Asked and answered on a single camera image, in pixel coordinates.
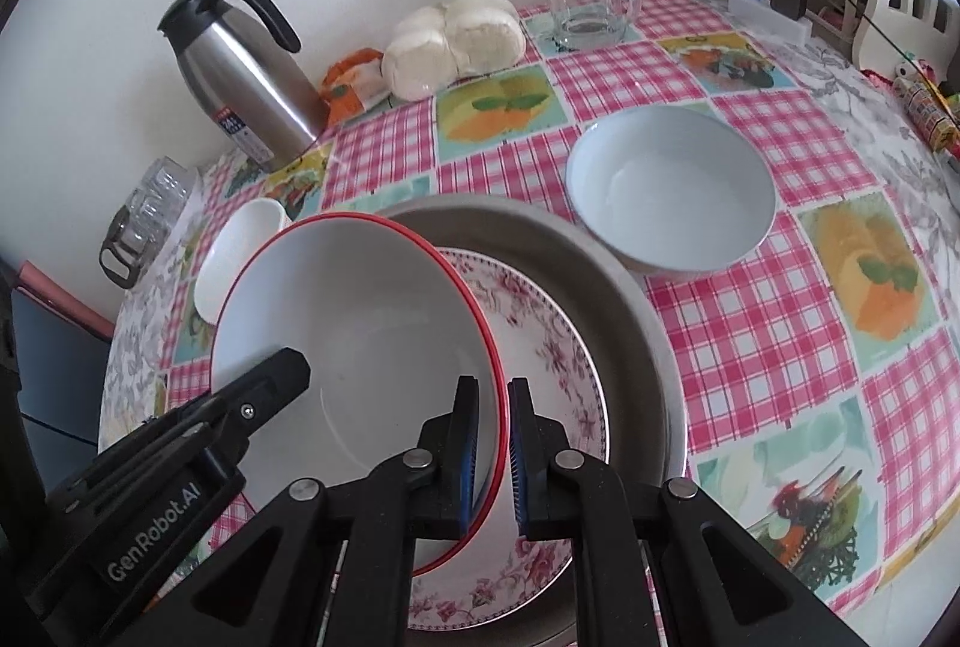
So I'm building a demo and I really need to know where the small glass cup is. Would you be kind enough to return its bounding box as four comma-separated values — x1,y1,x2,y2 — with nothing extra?
131,155,197,228

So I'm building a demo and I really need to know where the small white bowl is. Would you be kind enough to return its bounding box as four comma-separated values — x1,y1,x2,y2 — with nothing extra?
193,199,290,325

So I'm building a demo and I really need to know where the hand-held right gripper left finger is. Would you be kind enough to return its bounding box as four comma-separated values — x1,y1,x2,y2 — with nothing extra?
150,375,481,647

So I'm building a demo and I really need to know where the stainless steel thermos jug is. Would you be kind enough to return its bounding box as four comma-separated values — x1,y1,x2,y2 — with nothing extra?
157,0,331,172

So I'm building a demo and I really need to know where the strawberry print bowl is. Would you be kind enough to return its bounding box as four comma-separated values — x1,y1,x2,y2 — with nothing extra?
208,212,505,577

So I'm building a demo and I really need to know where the bag of white steamed buns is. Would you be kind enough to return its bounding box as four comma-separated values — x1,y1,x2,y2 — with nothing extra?
381,0,528,100

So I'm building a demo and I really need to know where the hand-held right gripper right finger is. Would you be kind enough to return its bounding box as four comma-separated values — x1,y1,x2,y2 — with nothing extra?
506,377,878,647

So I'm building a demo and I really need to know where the light blue bowl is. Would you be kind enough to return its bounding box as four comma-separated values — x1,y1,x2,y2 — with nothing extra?
566,107,777,277

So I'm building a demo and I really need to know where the black cable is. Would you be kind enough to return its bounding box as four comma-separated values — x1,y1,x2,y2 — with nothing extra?
802,0,960,115

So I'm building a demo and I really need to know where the dark grey cabinet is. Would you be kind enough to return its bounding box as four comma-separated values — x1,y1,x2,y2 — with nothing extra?
0,257,113,460

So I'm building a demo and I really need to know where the orange snack packet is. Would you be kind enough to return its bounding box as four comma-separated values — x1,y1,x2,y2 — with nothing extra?
321,47,391,119

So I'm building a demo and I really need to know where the pink floral round plate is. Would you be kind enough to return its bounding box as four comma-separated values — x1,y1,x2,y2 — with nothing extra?
409,248,610,629

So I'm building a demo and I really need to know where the white power strip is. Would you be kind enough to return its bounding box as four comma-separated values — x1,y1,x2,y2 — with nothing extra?
727,0,815,44

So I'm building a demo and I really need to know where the stainless steel basin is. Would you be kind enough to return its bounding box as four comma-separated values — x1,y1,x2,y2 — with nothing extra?
371,193,689,647

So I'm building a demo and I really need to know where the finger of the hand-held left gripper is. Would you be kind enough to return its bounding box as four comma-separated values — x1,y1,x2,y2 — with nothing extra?
146,347,312,468

